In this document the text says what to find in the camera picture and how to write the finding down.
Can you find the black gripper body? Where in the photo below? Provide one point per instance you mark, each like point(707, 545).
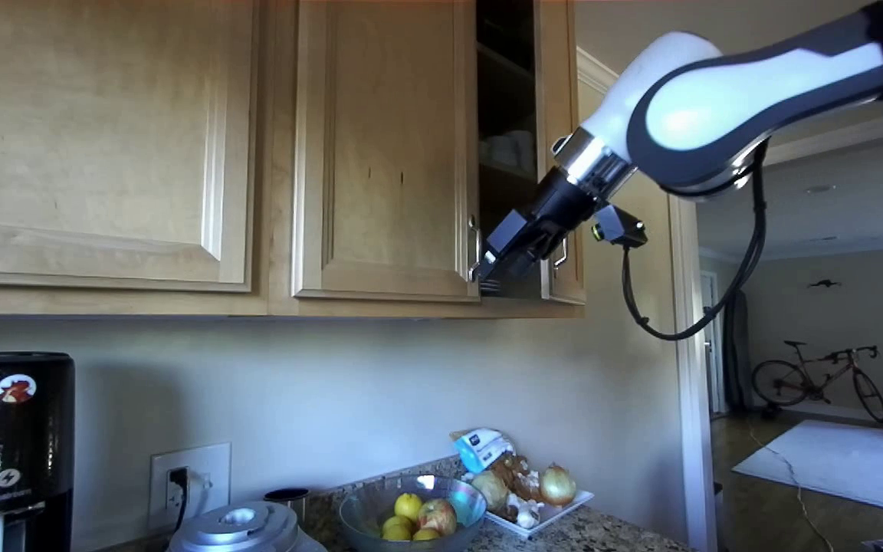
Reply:
point(542, 224)

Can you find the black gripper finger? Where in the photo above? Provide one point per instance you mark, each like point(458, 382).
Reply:
point(485, 270)

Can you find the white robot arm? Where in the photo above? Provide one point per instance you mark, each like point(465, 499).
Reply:
point(687, 117)

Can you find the large wooden cupboard door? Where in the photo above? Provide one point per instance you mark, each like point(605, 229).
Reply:
point(128, 143)

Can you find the yellow lemon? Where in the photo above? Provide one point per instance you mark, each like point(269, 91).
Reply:
point(409, 507)

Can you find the glass fruit bowl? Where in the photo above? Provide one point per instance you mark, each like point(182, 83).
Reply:
point(450, 517)

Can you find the bicycle in background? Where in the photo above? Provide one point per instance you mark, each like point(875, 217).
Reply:
point(802, 378)

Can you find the black coffee machine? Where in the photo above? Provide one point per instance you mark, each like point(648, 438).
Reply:
point(35, 453)

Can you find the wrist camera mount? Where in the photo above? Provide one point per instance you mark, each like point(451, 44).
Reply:
point(616, 229)

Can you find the white wall outlet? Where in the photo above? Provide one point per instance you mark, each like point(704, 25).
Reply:
point(188, 484)

